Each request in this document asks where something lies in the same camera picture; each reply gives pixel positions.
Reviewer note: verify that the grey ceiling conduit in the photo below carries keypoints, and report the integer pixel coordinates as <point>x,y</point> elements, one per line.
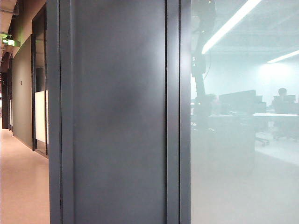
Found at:
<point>9,9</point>

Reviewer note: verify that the white frosted door pane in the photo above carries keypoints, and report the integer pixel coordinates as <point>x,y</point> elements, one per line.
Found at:
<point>40,116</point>

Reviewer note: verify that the green illuminated exit sign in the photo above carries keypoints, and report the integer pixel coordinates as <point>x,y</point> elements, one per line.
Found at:
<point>11,42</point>

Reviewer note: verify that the dark corridor door frame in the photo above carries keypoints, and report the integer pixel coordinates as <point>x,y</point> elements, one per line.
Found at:
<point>33,93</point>

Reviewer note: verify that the frosted glass partition pane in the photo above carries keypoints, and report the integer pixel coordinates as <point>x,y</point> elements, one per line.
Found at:
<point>245,163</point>

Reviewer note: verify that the narrow white frosted pane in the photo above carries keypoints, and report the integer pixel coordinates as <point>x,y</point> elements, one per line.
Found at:
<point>10,112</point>

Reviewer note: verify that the dark grey metal column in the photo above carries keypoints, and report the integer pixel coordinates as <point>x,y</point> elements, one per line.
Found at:
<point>116,116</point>

